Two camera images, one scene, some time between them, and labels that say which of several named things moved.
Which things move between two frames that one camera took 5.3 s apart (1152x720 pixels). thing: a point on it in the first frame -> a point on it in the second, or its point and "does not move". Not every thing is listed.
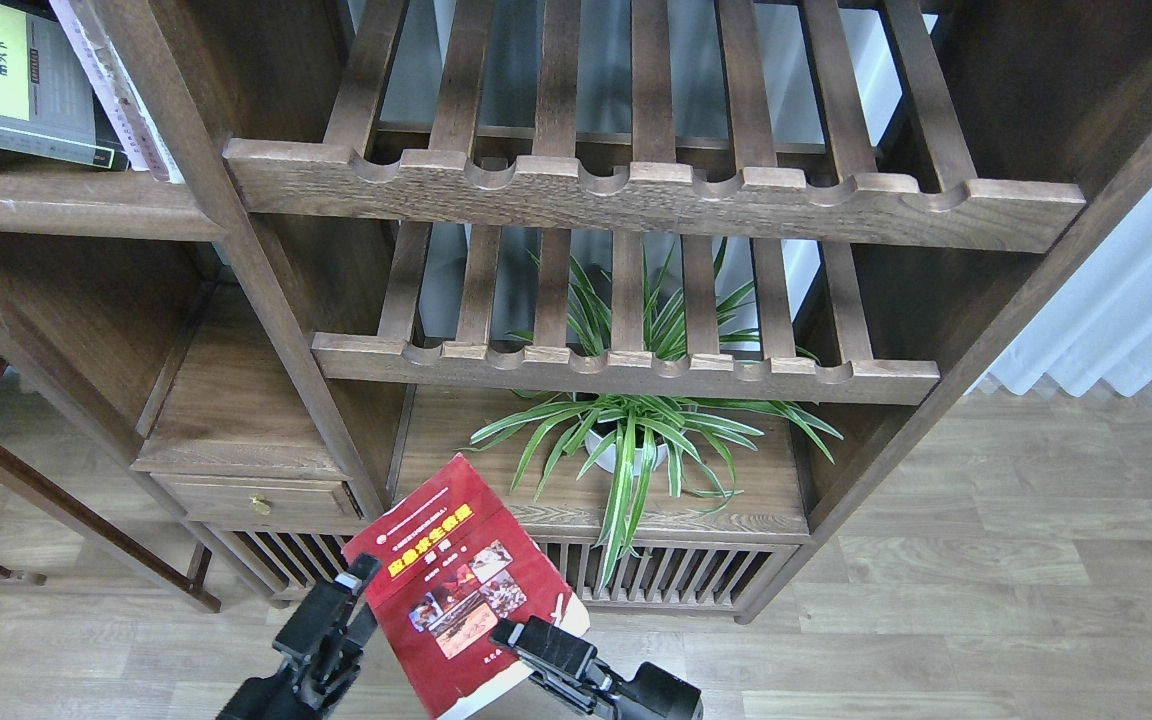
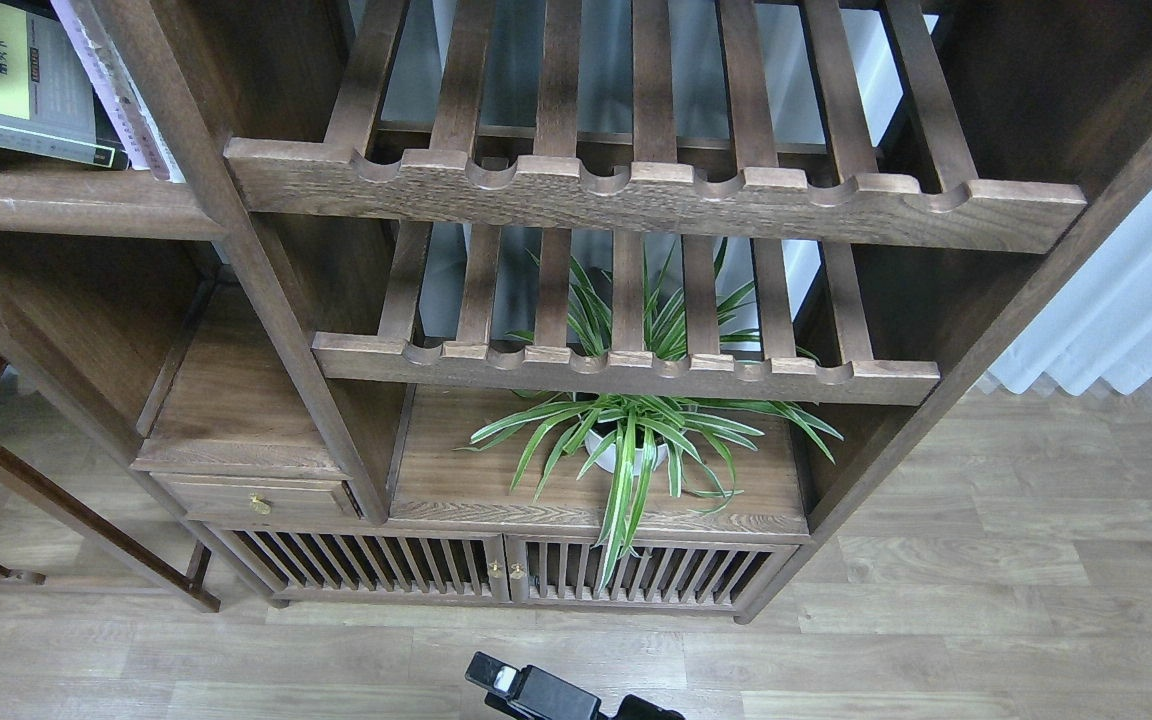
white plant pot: [607, 453] does not move
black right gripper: [650, 693] -> [534, 694]
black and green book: [9, 79] does not move
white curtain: [1140, 310] does not move
